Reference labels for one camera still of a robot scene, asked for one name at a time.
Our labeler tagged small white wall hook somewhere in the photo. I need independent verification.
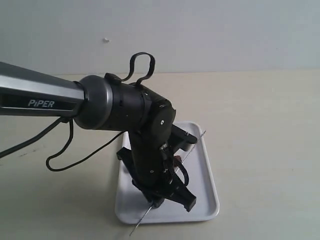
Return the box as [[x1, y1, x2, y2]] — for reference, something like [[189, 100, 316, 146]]
[[103, 37, 110, 43]]

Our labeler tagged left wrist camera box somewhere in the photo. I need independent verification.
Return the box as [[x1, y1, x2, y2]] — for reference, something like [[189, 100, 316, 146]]
[[168, 124, 198, 153]]

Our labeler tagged dried red date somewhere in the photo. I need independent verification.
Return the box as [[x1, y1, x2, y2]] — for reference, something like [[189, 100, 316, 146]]
[[174, 155, 182, 168]]

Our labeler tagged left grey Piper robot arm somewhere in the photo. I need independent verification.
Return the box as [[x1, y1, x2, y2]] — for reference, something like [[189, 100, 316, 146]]
[[0, 62, 197, 211]]

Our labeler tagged thin metal skewer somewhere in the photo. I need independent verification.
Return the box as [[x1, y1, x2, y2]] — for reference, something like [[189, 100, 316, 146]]
[[129, 130, 207, 237]]

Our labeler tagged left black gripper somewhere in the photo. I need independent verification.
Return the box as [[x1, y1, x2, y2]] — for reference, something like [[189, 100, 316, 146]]
[[116, 139, 196, 212]]

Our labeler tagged white plastic tray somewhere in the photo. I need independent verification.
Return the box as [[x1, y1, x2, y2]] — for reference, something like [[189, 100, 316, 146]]
[[115, 121, 220, 224]]

